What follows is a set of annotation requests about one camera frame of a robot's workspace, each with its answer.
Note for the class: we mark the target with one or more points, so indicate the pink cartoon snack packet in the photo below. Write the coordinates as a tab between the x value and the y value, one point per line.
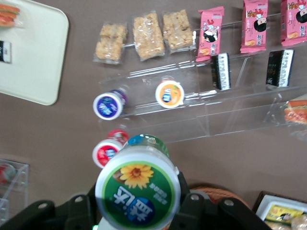
295	21
209	33
254	26

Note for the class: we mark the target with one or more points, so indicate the green gum bottle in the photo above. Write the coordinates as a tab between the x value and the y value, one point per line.
139	191

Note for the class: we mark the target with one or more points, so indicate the clear acrylic stepped shelf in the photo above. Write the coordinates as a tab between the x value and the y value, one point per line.
216	115

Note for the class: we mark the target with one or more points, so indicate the red cookie box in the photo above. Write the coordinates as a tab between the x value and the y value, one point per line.
283	210

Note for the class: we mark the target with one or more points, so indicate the red cola bottle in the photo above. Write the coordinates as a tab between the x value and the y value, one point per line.
4	173

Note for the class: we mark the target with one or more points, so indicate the cream plastic tray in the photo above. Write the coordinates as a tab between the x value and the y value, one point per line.
36	60

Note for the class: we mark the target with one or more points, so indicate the brown wicker snack basket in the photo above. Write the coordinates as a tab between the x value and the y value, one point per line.
216	189

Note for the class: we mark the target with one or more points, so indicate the orange gum bottle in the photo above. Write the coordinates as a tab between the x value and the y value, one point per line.
169	94

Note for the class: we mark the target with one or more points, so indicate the clear acrylic bottle rack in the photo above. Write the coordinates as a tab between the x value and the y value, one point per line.
21	177

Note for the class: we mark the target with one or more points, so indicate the red gum bottle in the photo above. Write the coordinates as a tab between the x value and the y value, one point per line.
105	153

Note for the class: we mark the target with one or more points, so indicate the black snack packet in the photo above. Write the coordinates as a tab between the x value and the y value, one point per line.
280	68
4	51
220	72

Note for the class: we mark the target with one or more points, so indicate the wrapped triangle sandwich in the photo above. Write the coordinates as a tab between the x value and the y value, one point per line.
8	14
296	111

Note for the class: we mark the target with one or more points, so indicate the wrapped rice cracker bar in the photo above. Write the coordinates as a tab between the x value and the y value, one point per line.
148	36
178	31
110	43

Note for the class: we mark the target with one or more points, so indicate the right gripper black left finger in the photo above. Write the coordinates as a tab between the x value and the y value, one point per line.
72	213

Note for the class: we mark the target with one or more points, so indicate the purple gum bottle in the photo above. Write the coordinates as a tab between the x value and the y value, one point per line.
108	106

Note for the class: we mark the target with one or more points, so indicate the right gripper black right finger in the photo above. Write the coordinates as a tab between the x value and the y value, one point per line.
204	215

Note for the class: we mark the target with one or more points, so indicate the clear bagged snack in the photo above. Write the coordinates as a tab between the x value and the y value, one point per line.
299	222

